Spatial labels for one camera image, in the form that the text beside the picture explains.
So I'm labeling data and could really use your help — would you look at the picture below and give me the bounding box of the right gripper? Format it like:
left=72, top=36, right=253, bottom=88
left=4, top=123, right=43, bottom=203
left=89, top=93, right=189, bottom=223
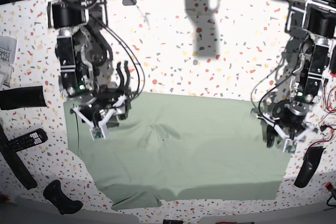
left=79, top=60, right=131, bottom=120

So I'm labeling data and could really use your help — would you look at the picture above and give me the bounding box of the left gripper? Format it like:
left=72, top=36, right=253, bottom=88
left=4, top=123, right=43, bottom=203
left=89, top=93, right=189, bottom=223
left=266, top=99, right=310, bottom=147

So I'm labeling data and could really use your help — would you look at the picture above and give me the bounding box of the light green T-shirt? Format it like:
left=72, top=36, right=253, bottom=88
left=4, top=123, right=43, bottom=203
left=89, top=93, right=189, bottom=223
left=64, top=93, right=290, bottom=210

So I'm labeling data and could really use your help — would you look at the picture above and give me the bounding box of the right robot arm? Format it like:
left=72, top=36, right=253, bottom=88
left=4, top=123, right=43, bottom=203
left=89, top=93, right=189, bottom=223
left=46, top=0, right=133, bottom=130

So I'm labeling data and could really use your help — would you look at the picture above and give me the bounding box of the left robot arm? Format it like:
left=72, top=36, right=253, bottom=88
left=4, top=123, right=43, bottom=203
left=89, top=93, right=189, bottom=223
left=259, top=0, right=335, bottom=148

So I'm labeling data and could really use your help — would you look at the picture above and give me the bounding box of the black curved shell piece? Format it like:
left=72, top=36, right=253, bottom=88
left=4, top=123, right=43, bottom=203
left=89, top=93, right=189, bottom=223
left=294, top=146, right=325, bottom=188

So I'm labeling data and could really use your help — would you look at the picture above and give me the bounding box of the black cylinder tube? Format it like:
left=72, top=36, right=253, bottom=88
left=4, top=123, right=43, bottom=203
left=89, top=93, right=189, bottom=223
left=1, top=86, right=47, bottom=110

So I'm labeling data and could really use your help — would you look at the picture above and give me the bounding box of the black TV remote control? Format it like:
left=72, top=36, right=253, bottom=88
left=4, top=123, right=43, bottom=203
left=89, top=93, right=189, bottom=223
left=8, top=128, right=48, bottom=153

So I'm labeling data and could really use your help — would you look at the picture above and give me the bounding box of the long black bar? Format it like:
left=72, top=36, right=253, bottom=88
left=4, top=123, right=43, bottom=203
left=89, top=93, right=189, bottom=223
left=1, top=126, right=37, bottom=190

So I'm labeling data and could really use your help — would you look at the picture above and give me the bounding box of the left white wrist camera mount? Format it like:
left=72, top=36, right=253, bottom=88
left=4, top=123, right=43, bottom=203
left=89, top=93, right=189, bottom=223
left=261, top=119, right=317, bottom=154

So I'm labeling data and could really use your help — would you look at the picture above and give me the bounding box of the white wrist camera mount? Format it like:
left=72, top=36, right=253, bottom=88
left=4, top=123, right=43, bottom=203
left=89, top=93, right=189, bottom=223
left=261, top=119, right=317, bottom=154
left=70, top=94, right=127, bottom=141

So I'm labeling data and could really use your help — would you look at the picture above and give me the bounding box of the red and black wire bundle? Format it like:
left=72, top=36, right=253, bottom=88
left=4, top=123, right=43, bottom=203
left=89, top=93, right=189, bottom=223
left=308, top=77, right=336, bottom=154

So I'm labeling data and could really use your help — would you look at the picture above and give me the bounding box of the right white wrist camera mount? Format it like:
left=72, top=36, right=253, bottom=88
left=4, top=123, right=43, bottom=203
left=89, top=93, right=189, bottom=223
left=70, top=94, right=127, bottom=141

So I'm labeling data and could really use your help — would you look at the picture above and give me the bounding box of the black curved handle piece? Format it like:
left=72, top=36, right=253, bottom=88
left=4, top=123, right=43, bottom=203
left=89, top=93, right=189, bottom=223
left=43, top=179, right=83, bottom=215

